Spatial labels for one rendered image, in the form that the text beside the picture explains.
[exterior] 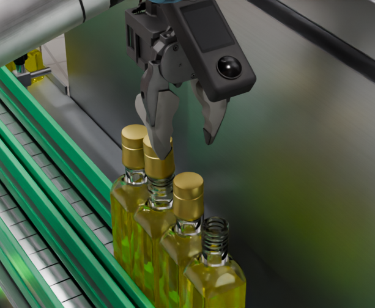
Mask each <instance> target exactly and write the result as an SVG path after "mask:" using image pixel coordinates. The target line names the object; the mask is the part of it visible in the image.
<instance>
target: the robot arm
mask: <svg viewBox="0 0 375 308"><path fill-rule="evenodd" d="M122 1H124V0H0V68H1V67H3V66H5V65H6V64H8V63H10V62H12V61H14V60H15V59H18V58H19V57H21V56H23V55H25V54H27V53H28V52H30V51H32V50H34V49H36V48H38V47H40V46H42V45H43V44H45V43H47V42H49V41H51V40H52V39H55V38H56V37H58V36H60V35H62V34H64V33H66V32H67V31H69V30H71V29H73V28H75V27H77V26H79V25H80V24H82V23H84V22H86V21H88V20H90V19H91V18H93V17H95V16H97V15H99V14H101V13H103V12H104V11H106V10H108V9H109V8H110V7H112V6H115V5H116V4H118V3H120V2H122ZM142 10H146V11H145V12H142ZM138 11H139V13H138ZM140 12H141V13H140ZM134 13H136V14H134ZM125 34H126V49H127V55H128V56H129V57H130V58H131V59H132V60H133V61H135V62H136V65H137V66H138V67H139V68H140V69H141V70H142V71H144V74H143V75H142V77H141V83H140V92H141V93H140V94H138V95H137V96H136V100H135V108H136V111H137V113H138V115H139V116H140V118H141V120H142V121H143V123H144V124H145V126H146V128H147V133H148V137H149V140H150V144H151V146H152V149H153V150H154V152H155V154H156V155H157V156H158V158H159V159H160V160H165V158H166V157H167V156H168V154H169V153H170V151H171V150H172V147H171V144H170V139H171V135H172V133H173V126H172V120H173V116H174V114H175V112H176V111H177V109H178V107H179V100H180V99H179V97H178V96H177V95H176V94H175V93H174V92H173V91H172V90H170V89H169V83H172V84H173V85H174V86H175V87H177V88H179V87H180V86H181V85H182V83H183V82H185V81H189V80H190V83H191V88H192V91H193V93H194V95H195V97H196V98H197V99H198V101H199V102H200V104H201V105H202V115H203V116H204V120H205V123H204V128H203V132H204V138H205V142H206V144H207V145H210V144H212V143H213V141H214V139H215V137H216V135H217V133H218V130H219V128H220V126H221V123H222V121H223V118H224V116H225V113H226V108H227V104H228V102H229V101H230V98H231V97H234V96H237V95H240V94H244V93H246V92H249V91H250V90H251V89H252V87H253V86H254V84H255V82H256V75H255V73H254V71H253V69H252V67H251V65H250V64H249V62H248V60H247V58H246V56H245V55H244V53H243V51H242V49H241V47H240V45H239V43H238V41H237V39H236V38H235V36H234V34H233V32H232V30H231V28H230V27H229V24H228V22H227V21H226V19H225V17H224V15H223V13H222V12H221V10H220V8H219V6H218V4H217V2H216V0H146V1H144V2H142V0H139V4H138V7H134V8H131V9H126V10H125ZM130 38H131V46H130Z"/></svg>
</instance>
